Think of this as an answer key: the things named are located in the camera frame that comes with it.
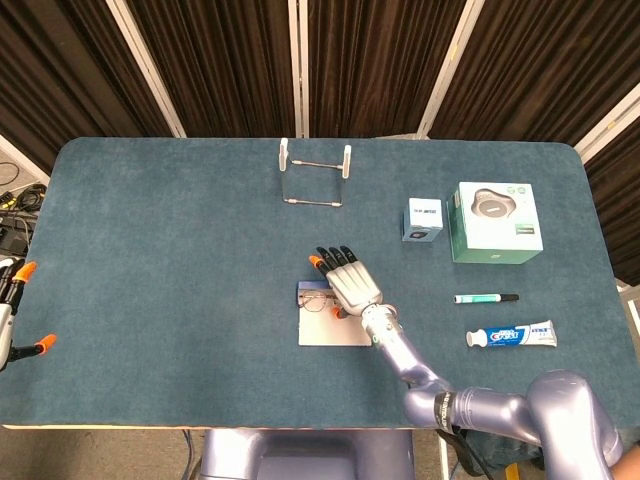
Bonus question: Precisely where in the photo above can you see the small light blue speaker box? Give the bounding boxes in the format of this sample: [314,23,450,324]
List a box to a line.
[401,197,445,244]

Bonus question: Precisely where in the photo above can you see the blue white toothpaste tube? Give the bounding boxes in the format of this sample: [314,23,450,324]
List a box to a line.
[465,320,558,349]

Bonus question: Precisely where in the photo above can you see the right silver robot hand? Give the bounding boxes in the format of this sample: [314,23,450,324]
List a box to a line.
[308,245,385,321]

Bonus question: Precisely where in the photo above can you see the blue cardboard glasses case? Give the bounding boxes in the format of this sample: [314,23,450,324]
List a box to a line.
[297,280,374,348]

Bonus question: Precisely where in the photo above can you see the blue felt table cover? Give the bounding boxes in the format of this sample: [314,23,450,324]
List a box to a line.
[2,137,640,432]

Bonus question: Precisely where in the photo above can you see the dark brown pleated curtain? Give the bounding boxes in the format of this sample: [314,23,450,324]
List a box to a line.
[0,0,640,286]

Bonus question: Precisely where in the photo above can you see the metal wire display stand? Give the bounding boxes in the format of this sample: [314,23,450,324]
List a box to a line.
[278,137,353,208]

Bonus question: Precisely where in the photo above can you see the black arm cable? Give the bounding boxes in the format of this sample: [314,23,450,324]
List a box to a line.
[451,428,495,480]

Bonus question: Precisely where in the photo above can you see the tangled floor cables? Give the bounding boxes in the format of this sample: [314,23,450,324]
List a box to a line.
[0,159,49,261]

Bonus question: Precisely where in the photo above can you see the purple robot torso base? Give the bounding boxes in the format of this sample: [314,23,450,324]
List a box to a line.
[198,428,416,480]

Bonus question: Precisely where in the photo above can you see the thin-framed eyeglasses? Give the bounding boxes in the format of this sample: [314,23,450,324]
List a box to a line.
[298,291,342,315]

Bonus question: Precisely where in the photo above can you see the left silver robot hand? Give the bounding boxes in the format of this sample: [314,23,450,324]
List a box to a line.
[0,260,58,371]

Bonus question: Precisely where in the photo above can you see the white partition frame post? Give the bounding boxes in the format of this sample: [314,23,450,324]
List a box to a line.
[287,0,310,139]
[105,0,187,139]
[415,0,484,141]
[573,82,640,164]

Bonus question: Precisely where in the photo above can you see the green marker pen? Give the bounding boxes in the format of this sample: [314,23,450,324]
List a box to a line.
[453,292,520,305]

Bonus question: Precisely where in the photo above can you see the large green speaker box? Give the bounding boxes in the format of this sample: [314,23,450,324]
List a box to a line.
[446,181,545,265]

